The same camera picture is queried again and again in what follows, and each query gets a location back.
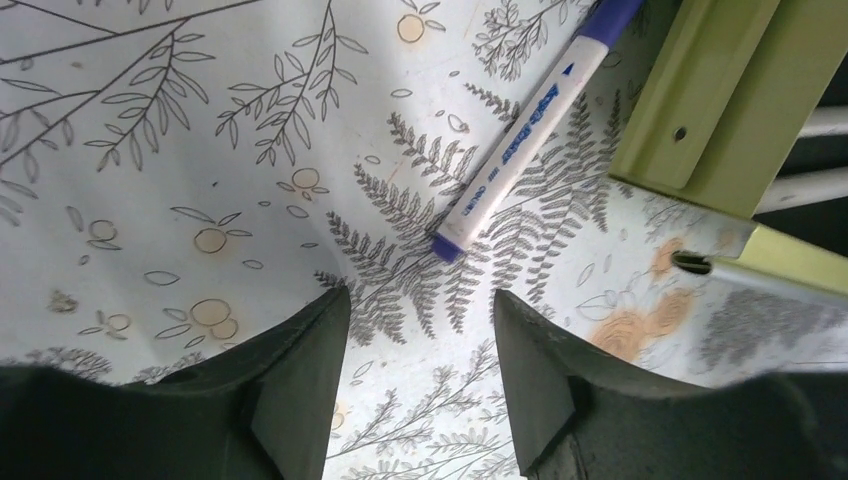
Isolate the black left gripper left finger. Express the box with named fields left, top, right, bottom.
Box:
left=1, top=287, right=351, bottom=479

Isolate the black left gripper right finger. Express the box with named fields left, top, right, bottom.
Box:
left=493, top=290, right=847, bottom=479

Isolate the yellow-green drawer cabinet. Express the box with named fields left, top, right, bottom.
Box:
left=606, top=0, right=848, bottom=309

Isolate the blue cap whiteboard marker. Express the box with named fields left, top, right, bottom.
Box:
left=431, top=0, right=642, bottom=263

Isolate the red whiteboard marker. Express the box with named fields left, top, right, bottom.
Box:
left=755, top=167, right=847, bottom=214

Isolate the floral table mat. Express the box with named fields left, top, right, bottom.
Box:
left=1, top=1, right=847, bottom=479

